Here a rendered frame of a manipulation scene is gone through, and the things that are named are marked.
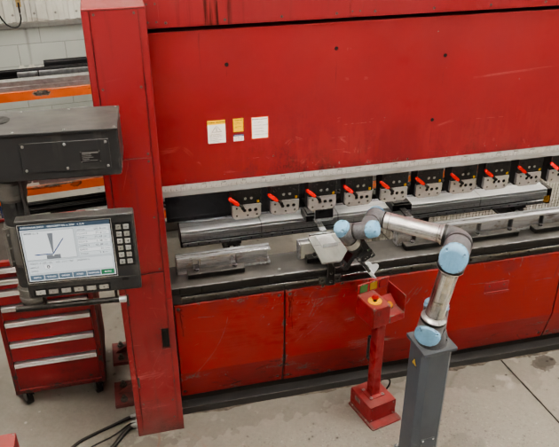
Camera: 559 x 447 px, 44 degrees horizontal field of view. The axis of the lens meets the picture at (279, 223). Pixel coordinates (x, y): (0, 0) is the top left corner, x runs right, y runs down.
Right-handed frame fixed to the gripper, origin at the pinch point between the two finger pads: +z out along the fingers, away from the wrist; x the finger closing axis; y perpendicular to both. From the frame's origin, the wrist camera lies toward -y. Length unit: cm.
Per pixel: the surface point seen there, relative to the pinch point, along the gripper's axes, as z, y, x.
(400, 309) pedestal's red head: 49.5, 2.6, 5.2
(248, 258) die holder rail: -1, -43, 56
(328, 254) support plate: 9.8, -8.7, 31.7
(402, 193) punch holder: 20, 42, 41
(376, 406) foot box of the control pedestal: 89, -41, -7
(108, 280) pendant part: -81, -87, 15
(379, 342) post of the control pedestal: 61, -17, 5
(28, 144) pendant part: -142, -70, 30
